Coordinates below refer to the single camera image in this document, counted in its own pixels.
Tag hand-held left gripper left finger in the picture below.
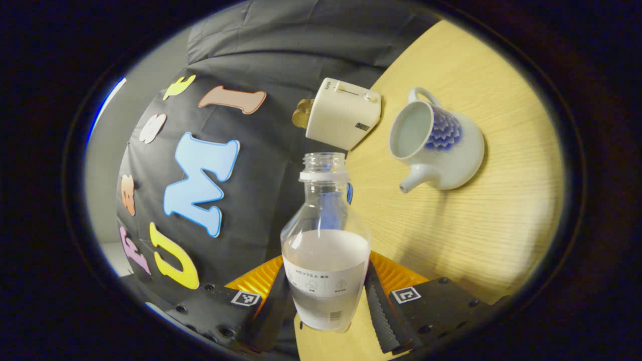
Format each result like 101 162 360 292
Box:
145 255 296 351

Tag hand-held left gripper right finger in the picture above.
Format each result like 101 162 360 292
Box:
364 251 507 355

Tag clear plastic water bottle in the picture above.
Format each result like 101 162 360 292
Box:
280 152 372 333

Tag white blue-patterned teacup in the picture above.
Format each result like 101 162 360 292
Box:
389 87 486 194

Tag black backdrop cloth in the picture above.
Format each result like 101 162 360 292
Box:
115 0 444 346

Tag white toaster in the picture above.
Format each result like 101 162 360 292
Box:
305 77 383 151

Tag brown toast slice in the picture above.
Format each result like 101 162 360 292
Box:
292 98 315 129

